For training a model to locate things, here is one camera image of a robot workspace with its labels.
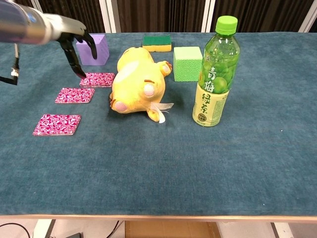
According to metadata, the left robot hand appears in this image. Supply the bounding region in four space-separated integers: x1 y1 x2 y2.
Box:
43 13 98 79

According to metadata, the dark pleated curtain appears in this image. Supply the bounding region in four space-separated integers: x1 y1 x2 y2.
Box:
210 0 314 33
38 0 106 34
116 0 208 33

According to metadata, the purple foam cube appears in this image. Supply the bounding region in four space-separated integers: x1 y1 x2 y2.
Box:
75 34 110 66

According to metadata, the yellow plush toy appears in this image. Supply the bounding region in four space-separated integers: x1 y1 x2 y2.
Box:
109 46 175 124

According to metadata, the green and yellow sponge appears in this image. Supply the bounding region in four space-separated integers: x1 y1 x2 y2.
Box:
142 35 172 53

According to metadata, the green foam cube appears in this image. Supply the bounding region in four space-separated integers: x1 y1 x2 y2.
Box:
173 46 204 82

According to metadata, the green tea bottle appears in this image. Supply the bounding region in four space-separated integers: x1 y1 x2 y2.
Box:
192 15 241 128

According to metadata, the teal table cloth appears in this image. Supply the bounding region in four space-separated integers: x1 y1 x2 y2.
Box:
0 31 317 216

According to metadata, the white table leg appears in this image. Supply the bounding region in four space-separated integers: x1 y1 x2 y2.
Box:
33 219 56 238
269 222 292 238

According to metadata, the cardboard box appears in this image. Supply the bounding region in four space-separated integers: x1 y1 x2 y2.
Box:
124 220 221 238

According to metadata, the white frame post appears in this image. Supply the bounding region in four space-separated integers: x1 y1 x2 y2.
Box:
33 0 52 15
201 0 216 33
99 0 122 34
298 0 317 33

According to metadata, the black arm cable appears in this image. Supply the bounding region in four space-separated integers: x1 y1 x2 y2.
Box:
0 42 20 86

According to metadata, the black floor cable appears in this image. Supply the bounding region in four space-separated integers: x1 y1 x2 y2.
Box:
0 223 30 238
106 220 121 238

